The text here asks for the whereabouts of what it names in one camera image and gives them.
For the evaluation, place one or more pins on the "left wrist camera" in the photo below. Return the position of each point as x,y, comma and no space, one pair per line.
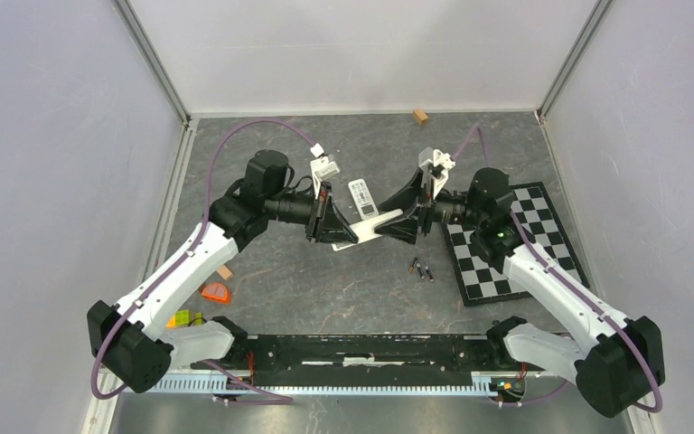
322,166

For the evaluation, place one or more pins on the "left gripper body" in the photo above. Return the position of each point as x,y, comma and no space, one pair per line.
314,224

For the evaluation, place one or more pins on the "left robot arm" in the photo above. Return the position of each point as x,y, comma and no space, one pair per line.
131,339

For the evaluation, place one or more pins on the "wooden letter block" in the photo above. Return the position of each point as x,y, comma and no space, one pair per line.
224,272

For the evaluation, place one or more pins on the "AAA battery middle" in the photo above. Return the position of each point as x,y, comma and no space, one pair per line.
420,269

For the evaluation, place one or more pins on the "white remote control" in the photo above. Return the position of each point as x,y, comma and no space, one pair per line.
365,230
364,203

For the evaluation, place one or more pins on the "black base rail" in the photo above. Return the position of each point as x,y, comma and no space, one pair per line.
366,360

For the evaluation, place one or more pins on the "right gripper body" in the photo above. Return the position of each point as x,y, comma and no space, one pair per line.
427,208

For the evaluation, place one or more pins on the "yellow green toy blocks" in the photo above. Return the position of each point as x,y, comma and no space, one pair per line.
185,318

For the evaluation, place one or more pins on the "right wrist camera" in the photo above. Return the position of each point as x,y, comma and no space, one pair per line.
435,166

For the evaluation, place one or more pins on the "orange semicircle toy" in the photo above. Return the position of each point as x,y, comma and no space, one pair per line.
217,292

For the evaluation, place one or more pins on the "AAA battery gold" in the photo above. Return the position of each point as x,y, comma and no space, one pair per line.
413,265

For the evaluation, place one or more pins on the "small wooden block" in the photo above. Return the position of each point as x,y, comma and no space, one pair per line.
420,116

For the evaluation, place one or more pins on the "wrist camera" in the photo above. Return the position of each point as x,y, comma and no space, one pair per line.
322,166
435,166

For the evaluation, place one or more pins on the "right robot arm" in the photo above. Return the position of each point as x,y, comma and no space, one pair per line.
615,362

